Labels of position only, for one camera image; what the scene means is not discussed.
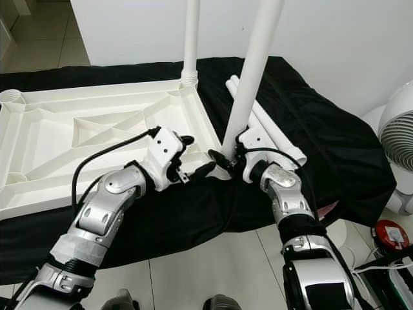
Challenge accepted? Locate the white plastic table leg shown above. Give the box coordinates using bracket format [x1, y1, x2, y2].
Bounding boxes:
[230, 74, 308, 165]
[221, 0, 286, 161]
[181, 0, 202, 87]
[225, 79, 281, 156]

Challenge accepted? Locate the white floor cable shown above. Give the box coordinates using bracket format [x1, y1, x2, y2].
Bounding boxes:
[352, 249, 413, 273]

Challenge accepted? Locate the grey robot foot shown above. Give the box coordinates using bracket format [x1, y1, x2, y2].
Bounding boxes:
[100, 289, 136, 310]
[203, 294, 246, 310]

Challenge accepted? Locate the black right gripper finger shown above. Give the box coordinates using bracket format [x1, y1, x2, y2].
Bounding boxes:
[208, 149, 237, 174]

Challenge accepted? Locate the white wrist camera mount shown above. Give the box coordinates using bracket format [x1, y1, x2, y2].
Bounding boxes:
[143, 126, 191, 191]
[237, 128, 273, 185]

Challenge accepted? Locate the grey left robot foot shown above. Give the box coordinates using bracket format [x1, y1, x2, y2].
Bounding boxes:
[100, 289, 136, 310]

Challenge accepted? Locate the white round fan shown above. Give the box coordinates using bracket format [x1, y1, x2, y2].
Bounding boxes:
[361, 97, 413, 216]

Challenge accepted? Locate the grey right robot foot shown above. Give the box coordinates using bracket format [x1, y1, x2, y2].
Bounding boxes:
[203, 294, 246, 310]

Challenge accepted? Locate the black table cloth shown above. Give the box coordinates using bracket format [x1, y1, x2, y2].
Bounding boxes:
[0, 55, 398, 285]

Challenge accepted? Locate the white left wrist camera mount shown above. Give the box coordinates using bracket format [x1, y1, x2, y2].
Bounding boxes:
[143, 126, 191, 191]

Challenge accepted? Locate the pink stool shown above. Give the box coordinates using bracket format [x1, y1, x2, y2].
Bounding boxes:
[319, 200, 340, 217]

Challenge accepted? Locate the white plastic children table top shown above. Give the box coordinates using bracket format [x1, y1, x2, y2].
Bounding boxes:
[0, 79, 227, 220]

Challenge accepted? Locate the red round canister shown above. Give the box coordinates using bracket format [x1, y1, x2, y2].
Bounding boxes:
[374, 220, 410, 251]

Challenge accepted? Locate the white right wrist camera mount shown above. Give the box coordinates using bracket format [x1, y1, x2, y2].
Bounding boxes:
[237, 128, 273, 185]

